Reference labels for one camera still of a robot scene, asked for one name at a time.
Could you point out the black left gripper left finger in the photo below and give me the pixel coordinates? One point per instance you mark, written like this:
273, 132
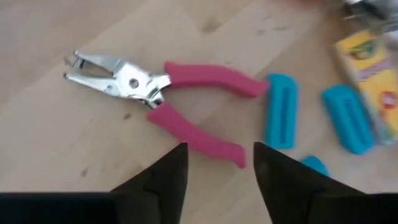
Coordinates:
161, 186

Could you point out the blue eraser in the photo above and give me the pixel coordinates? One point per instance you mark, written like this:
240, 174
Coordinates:
348, 119
281, 112
315, 164

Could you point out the yellow snack packet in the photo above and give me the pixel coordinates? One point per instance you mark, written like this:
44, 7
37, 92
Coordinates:
373, 81

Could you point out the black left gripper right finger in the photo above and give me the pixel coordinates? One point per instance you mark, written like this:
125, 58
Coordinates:
289, 193

